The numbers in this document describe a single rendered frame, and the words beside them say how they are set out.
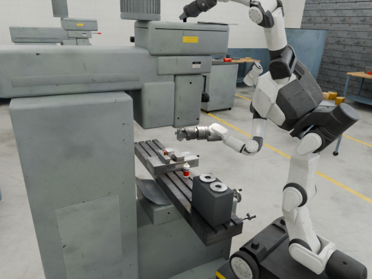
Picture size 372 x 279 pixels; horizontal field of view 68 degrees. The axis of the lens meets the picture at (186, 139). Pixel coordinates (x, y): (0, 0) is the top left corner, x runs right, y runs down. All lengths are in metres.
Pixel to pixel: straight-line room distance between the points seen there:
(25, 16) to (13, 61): 6.61
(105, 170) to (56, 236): 0.41
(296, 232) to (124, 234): 1.00
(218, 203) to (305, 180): 0.51
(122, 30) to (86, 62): 6.91
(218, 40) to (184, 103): 0.39
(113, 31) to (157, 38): 6.79
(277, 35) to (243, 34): 8.83
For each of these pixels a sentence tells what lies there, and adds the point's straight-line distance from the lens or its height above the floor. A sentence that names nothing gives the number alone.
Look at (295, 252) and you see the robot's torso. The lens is 1.84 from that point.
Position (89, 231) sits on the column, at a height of 0.87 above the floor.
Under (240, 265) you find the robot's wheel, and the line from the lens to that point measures 1.92.
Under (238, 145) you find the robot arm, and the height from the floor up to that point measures 1.19.
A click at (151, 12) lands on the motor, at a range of 1.45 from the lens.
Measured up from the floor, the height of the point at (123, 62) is 1.70.
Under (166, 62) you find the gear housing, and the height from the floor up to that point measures 1.70.
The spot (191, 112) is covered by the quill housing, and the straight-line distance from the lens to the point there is 1.62.
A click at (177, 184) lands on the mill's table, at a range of 1.81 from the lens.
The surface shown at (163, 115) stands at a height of 1.41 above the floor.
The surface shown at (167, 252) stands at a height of 0.45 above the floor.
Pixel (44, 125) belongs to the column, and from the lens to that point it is 1.28.
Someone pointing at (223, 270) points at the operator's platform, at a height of 0.40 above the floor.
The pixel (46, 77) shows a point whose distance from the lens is 1.35.
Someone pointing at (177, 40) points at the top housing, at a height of 1.80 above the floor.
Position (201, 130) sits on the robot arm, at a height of 1.26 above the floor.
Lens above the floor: 1.88
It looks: 23 degrees down
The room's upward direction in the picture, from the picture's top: 3 degrees clockwise
